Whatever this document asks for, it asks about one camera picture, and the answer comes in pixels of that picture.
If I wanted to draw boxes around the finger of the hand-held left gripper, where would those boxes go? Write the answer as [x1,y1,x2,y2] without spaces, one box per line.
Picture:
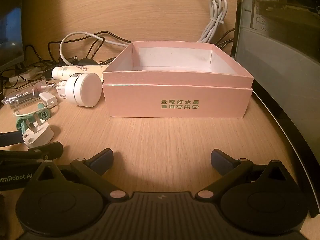
[0,131,24,147]
[0,141,63,166]

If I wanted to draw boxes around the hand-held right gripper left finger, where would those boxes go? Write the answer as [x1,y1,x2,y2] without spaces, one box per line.
[32,149,127,200]

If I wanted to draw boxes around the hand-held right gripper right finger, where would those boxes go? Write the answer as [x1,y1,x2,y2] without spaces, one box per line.
[195,149,300,201]

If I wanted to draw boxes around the white three-prong power plug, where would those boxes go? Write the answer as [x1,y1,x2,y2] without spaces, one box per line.
[22,119,54,149]

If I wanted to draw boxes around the white cable packaging box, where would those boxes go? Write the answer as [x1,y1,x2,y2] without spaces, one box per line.
[57,80,69,99]

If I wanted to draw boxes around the pink cardboard box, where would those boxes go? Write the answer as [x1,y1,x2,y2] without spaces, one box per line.
[102,41,254,119]

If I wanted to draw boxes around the clear plastic bag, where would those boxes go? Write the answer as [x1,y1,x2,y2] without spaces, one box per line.
[1,91,41,111]

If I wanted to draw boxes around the small white charger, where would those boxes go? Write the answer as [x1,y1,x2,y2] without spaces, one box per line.
[39,91,59,109]

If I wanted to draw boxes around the small pink packet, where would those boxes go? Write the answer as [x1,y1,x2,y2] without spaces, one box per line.
[32,83,48,93]

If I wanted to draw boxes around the white power strip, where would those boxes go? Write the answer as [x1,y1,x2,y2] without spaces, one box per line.
[9,68,36,83]

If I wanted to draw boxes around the white round cream jar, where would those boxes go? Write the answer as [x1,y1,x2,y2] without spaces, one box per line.
[65,73,103,107]

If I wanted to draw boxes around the white cosmetic tube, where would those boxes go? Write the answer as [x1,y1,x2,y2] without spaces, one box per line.
[51,65,110,79]

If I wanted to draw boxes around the black computer monitor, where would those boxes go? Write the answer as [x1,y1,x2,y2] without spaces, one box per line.
[232,0,320,122]

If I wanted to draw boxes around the black cable tangle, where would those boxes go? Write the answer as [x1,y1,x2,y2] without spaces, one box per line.
[0,31,132,90]

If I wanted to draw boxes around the white looped cable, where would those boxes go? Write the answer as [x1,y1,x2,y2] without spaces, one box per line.
[59,31,131,67]

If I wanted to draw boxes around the white bundled cable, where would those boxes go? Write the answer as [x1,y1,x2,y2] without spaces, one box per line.
[197,0,228,43]

